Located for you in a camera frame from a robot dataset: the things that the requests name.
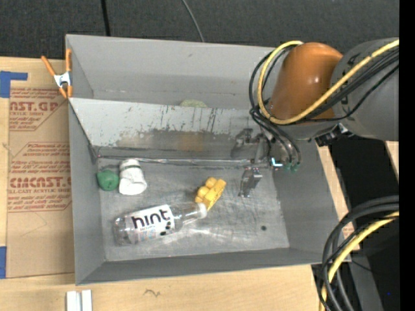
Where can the clear plastic bottle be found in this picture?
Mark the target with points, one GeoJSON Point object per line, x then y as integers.
{"type": "Point", "coordinates": [149, 223]}

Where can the grey metal bin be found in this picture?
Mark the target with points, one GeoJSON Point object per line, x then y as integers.
{"type": "Point", "coordinates": [194, 238]}

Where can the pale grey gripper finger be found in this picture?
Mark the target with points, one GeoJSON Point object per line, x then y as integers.
{"type": "Point", "coordinates": [257, 178]}
{"type": "Point", "coordinates": [246, 183]}

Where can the white cup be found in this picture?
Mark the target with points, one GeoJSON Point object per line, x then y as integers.
{"type": "Point", "coordinates": [131, 180]}

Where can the black cylinder on white bracket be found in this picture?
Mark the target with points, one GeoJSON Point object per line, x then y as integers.
{"type": "Point", "coordinates": [327, 137]}

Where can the yellow toy block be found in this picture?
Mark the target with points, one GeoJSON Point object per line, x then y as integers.
{"type": "Point", "coordinates": [211, 191]}

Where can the pale green sponge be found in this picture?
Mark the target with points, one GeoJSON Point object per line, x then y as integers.
{"type": "Point", "coordinates": [193, 103]}

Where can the green ball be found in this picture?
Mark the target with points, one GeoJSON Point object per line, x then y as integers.
{"type": "Point", "coordinates": [107, 180]}

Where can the brown cardboard board, red print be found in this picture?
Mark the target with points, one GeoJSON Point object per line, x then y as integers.
{"type": "Point", "coordinates": [35, 232]}

